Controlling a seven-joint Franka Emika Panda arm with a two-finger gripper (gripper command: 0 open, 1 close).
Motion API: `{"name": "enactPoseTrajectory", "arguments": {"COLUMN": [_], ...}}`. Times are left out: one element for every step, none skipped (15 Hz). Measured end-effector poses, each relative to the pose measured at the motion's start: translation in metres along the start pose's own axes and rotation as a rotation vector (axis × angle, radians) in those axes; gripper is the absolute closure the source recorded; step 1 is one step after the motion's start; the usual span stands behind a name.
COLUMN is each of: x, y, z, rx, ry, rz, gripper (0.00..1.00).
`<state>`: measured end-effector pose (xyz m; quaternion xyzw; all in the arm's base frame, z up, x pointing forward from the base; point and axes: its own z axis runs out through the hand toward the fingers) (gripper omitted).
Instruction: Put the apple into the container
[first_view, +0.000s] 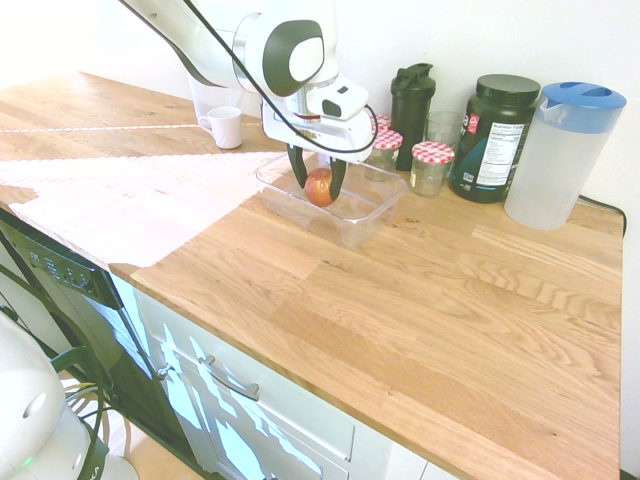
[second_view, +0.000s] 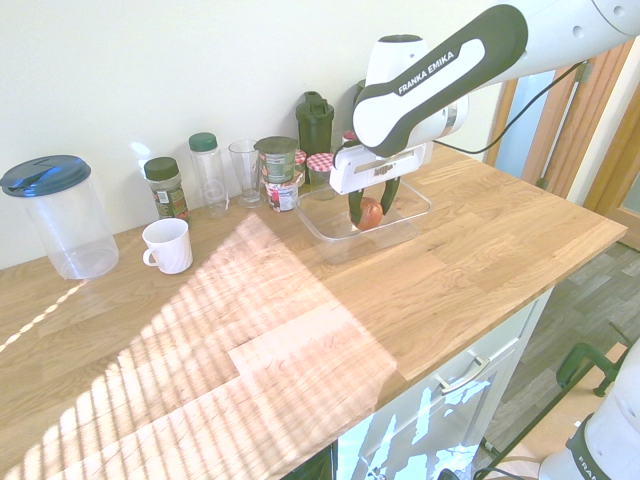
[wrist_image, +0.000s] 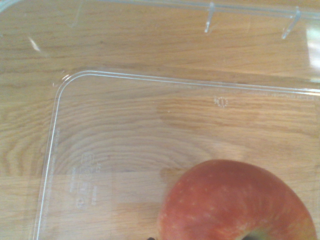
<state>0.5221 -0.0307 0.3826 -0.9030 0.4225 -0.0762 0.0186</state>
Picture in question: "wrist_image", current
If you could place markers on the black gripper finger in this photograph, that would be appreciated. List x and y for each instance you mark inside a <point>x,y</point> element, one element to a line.
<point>151,238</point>

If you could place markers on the red apple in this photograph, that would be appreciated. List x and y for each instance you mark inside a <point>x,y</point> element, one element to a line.
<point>232,202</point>

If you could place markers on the clear plastic container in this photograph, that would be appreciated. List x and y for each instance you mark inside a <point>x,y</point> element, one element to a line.
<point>140,130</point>

